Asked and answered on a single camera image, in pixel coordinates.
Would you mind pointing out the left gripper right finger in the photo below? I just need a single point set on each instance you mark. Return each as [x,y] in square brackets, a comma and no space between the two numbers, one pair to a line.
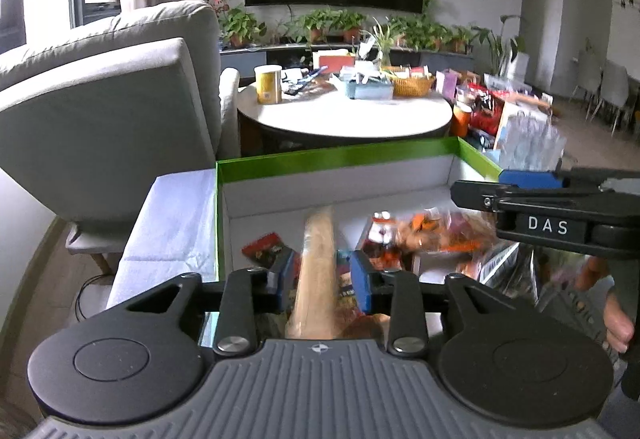
[396,293]

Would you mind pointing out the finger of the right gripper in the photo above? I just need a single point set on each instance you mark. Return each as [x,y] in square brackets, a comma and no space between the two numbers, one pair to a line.
[484,196]

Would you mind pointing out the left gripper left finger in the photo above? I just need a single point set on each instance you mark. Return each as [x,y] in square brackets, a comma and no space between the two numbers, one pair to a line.
[249,292]

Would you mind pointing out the red snack packet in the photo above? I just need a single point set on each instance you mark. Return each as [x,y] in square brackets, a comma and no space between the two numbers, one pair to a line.
[266,250]

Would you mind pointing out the long beige snack stick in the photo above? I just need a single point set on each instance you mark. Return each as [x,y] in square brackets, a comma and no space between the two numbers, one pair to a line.
[325,307]

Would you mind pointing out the clear bag orange nuts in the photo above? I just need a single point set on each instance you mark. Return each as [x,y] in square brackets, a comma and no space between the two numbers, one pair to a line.
[397,242]

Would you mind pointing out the person right hand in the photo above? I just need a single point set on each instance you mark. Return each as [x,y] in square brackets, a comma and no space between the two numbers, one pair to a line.
[619,327]

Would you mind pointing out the glass mug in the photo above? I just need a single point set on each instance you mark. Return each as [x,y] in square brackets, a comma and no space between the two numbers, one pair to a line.
[530,144]

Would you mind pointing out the patterned teal tablecloth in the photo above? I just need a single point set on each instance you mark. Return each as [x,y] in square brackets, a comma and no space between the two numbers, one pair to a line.
[174,234]

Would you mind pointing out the green cardboard box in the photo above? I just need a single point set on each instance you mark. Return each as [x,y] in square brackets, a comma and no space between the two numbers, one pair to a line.
[274,193]

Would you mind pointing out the orange jar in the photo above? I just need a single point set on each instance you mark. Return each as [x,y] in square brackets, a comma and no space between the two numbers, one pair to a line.
[460,121]

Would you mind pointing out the white round coffee table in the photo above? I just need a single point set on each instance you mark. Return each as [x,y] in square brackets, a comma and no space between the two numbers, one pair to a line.
[330,114]

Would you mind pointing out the wicker basket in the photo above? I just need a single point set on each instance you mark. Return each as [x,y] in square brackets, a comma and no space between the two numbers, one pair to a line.
[412,87]

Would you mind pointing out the yellow canister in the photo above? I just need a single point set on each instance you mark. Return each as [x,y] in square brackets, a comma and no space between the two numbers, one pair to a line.
[268,84]

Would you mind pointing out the blue plastic tray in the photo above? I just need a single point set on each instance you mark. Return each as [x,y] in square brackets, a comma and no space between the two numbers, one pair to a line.
[369,88]

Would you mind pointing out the grey armchair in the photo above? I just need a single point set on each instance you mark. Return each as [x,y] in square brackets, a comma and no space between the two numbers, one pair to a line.
[90,118]

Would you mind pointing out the spider plant pot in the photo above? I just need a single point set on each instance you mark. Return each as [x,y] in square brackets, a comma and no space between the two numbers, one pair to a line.
[382,37]

